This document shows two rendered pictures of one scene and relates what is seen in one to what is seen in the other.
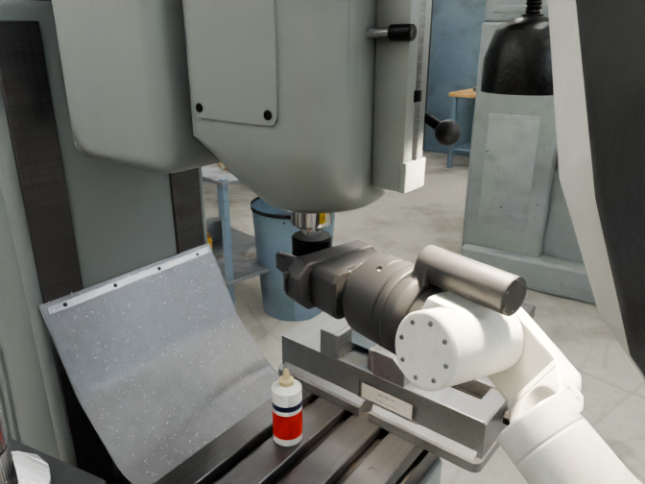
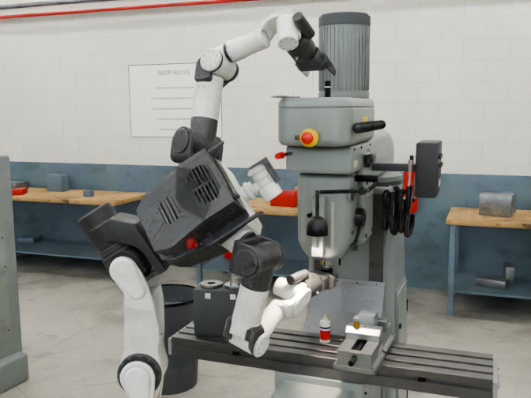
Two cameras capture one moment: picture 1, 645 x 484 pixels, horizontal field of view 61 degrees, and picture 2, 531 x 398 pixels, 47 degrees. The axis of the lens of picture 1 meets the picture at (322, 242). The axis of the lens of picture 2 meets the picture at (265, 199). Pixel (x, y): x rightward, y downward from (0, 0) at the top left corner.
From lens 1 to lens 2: 211 cm
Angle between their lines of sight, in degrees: 72
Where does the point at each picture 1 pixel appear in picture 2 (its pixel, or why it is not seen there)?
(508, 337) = (291, 291)
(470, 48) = not seen: outside the picture
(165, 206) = (366, 260)
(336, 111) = (302, 230)
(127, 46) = not seen: hidden behind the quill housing
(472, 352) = (278, 287)
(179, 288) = (361, 293)
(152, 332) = (341, 302)
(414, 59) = not seen: hidden behind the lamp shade
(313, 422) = (336, 343)
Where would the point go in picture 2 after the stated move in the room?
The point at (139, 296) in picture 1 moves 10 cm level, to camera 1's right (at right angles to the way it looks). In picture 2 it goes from (344, 288) to (354, 294)
